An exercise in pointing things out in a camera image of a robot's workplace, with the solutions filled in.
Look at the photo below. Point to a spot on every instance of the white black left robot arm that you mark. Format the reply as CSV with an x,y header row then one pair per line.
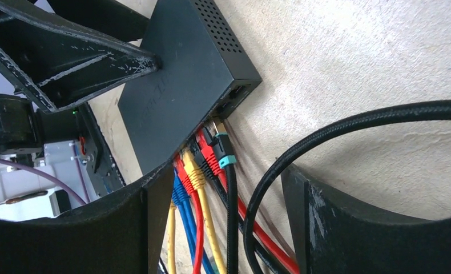
x,y
74,167

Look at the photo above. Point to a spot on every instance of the black network switch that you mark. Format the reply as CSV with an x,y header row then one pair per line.
x,y
204,72

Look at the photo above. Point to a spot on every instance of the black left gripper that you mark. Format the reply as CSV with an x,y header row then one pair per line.
x,y
63,58

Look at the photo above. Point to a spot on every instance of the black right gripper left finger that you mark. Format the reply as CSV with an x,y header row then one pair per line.
x,y
121,232

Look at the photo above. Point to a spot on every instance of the black braided cable teal plug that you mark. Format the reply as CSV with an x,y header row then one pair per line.
x,y
396,158

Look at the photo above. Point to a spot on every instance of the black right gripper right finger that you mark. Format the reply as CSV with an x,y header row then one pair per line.
x,y
333,232

